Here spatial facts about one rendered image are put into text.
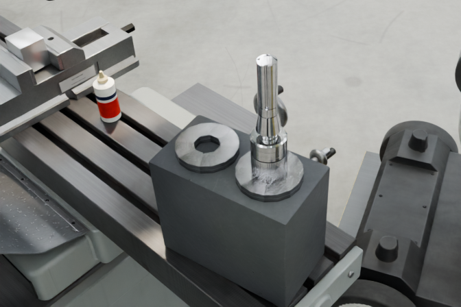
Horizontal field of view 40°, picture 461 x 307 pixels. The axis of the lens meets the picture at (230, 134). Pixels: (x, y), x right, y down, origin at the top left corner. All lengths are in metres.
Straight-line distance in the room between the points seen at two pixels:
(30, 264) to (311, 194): 0.57
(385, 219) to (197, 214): 0.67
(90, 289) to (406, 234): 0.68
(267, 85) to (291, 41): 2.34
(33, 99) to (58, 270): 0.33
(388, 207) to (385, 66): 1.50
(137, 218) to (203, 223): 0.20
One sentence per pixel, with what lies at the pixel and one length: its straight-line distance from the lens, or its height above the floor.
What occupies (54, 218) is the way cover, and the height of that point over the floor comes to 0.84.
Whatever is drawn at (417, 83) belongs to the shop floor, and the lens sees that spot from 2.85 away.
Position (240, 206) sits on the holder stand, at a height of 1.09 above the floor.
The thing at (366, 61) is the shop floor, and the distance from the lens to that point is 2.95.
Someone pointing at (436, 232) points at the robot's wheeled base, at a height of 0.57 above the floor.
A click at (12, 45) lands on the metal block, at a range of 1.30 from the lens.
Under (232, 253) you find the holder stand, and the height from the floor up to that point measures 0.98.
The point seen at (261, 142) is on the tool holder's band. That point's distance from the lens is 0.78.
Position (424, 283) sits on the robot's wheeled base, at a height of 0.57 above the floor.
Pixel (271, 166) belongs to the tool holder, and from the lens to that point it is 0.80.
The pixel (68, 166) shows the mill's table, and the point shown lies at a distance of 1.19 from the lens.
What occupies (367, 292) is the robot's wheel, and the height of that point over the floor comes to 0.60.
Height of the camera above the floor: 1.69
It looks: 42 degrees down
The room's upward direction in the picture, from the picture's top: 4 degrees counter-clockwise
